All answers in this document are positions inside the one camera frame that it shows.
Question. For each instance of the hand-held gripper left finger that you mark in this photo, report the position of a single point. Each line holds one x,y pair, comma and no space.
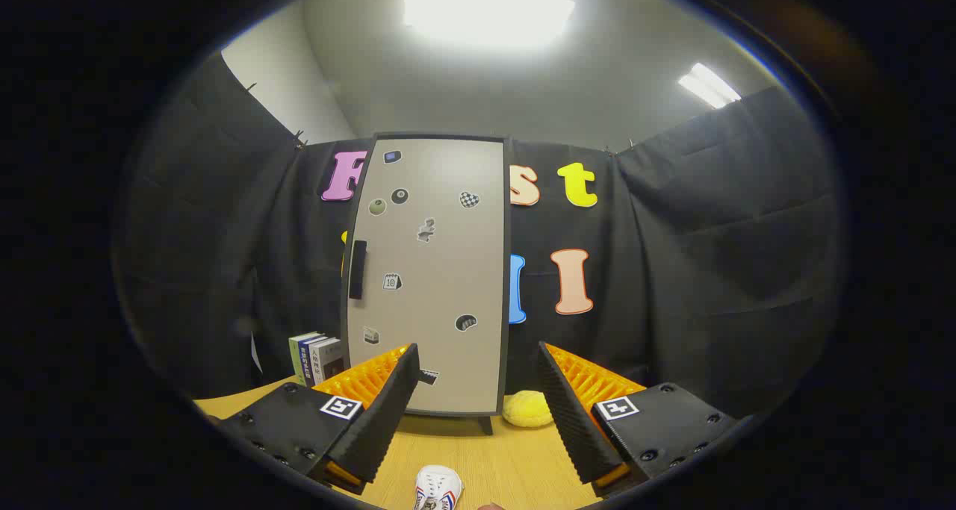
388,405

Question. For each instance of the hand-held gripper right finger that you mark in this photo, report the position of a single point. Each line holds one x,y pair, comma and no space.
567,413

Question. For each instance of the dark gray shoe cabinet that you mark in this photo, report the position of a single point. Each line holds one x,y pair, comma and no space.
486,425

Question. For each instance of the white canvas shoe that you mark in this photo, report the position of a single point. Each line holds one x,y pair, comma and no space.
438,487

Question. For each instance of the beige shoe cabinet door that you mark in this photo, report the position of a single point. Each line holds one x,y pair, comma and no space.
441,308

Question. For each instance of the yellow plush toy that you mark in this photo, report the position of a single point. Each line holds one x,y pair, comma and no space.
527,408

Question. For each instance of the white and black book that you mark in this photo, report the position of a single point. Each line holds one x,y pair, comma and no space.
327,362

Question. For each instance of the dark blue book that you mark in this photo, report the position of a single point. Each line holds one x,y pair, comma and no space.
306,359

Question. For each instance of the green book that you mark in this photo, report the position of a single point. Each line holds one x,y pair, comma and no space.
296,357

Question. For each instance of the long ceiling light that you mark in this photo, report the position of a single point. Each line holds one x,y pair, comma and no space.
708,84

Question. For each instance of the square ceiling light panel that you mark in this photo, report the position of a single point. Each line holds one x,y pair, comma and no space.
485,6

